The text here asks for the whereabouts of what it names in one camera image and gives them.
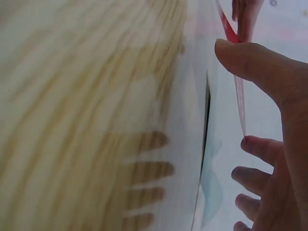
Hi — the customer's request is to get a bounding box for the person's right hand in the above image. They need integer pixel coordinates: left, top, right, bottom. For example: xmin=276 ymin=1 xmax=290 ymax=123
xmin=214 ymin=39 xmax=308 ymax=231

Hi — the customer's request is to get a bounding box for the red and white thin packet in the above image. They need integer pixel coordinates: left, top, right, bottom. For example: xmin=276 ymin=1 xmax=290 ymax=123
xmin=215 ymin=0 xmax=247 ymax=144

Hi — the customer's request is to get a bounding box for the person's left hand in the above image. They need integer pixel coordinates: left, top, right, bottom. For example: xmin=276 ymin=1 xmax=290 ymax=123
xmin=231 ymin=0 xmax=262 ymax=43

